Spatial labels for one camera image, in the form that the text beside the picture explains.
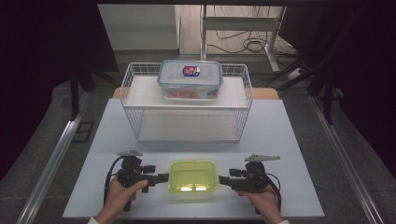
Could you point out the clear food container blue lid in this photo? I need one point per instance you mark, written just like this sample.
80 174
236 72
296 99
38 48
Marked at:
190 77

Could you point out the black metal stand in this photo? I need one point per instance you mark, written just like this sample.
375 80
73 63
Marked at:
327 93
74 93

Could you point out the white power strip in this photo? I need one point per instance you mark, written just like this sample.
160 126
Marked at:
295 73

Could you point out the dark curtain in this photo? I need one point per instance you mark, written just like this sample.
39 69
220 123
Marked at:
373 77

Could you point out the white cabinet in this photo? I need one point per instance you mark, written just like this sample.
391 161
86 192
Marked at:
140 28

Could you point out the aluminium rail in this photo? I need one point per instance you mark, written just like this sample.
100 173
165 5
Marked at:
342 161
46 174

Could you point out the person's right white sleeve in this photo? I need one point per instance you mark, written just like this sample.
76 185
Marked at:
284 222

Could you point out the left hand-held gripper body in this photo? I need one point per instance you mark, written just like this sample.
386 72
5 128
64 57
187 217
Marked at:
130 172

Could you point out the person's left white sleeve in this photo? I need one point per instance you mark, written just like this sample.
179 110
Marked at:
93 221

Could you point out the white desk frame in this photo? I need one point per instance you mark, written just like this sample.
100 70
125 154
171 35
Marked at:
239 23

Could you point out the person's left hand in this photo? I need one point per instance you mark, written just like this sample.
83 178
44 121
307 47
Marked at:
120 199

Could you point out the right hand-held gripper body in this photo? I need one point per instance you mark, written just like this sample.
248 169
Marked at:
253 179

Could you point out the wooden table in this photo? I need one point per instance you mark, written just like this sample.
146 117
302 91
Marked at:
264 93

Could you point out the yellow-green plastic container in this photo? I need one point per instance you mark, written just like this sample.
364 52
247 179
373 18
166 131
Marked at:
193 175

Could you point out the person's white sleeve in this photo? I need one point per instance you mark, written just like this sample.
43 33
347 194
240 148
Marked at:
93 221
284 222

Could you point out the person's right hand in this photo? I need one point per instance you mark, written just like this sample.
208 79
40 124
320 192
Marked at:
264 202

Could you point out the black square floor plate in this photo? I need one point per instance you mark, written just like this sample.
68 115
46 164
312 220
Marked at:
83 132

